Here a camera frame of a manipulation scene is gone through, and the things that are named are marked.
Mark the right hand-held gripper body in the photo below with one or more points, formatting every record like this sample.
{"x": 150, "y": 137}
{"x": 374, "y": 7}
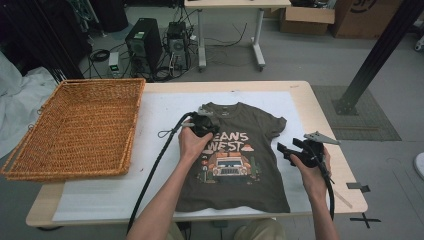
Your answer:
{"x": 313, "y": 155}

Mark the grey floor mat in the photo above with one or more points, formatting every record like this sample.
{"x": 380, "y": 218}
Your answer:
{"x": 370, "y": 126}

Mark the person's right hand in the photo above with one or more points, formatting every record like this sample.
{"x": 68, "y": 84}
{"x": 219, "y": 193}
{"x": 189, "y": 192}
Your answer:
{"x": 315, "y": 180}

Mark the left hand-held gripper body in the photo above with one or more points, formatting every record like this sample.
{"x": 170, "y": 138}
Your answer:
{"x": 204, "y": 123}

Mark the orange wicker basket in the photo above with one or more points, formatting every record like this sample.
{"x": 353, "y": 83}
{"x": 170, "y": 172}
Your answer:
{"x": 83, "y": 126}

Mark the thin wooden strip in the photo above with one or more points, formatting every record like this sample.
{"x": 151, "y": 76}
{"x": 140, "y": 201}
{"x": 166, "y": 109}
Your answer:
{"x": 343, "y": 199}

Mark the white table mat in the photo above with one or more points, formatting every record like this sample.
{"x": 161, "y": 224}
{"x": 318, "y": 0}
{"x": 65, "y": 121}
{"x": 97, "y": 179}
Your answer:
{"x": 156, "y": 186}

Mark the large black computer tower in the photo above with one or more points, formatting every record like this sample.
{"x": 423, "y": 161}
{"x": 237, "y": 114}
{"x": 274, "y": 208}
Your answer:
{"x": 144, "y": 43}

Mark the dark curtain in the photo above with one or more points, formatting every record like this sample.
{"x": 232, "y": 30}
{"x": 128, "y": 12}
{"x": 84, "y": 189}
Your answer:
{"x": 36, "y": 33}

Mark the white box with green light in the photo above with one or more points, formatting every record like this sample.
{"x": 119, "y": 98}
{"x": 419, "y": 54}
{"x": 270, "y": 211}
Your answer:
{"x": 114, "y": 63}

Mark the black metal post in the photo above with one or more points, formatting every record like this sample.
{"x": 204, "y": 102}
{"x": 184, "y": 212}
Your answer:
{"x": 380, "y": 53}

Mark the white cloth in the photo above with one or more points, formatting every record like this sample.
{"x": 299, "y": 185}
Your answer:
{"x": 20, "y": 100}

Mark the person's khaki trouser legs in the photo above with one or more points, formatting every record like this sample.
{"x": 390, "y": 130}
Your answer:
{"x": 260, "y": 231}

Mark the olive printed t-shirt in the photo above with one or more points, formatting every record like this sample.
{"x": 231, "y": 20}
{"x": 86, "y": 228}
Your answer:
{"x": 240, "y": 193}

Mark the person's left hand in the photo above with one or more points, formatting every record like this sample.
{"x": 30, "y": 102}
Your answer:
{"x": 191, "y": 146}

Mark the black tape cross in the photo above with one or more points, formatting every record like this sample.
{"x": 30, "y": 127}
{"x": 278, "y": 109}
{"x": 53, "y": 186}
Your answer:
{"x": 365, "y": 220}

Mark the large cardboard box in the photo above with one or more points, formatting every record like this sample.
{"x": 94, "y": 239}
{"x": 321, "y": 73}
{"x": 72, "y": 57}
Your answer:
{"x": 363, "y": 20}

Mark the white round object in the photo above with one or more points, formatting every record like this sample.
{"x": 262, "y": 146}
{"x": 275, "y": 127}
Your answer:
{"x": 420, "y": 166}

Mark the black tape strip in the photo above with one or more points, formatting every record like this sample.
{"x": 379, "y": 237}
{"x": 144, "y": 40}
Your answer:
{"x": 358, "y": 186}

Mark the white-legged wooden table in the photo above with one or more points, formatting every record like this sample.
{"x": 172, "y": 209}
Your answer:
{"x": 233, "y": 3}

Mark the small black computer tower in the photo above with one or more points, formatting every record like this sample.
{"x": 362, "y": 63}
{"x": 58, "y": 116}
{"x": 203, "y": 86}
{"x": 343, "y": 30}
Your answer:
{"x": 177, "y": 43}

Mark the small open cardboard box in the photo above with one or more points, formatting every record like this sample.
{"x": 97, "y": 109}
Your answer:
{"x": 306, "y": 20}

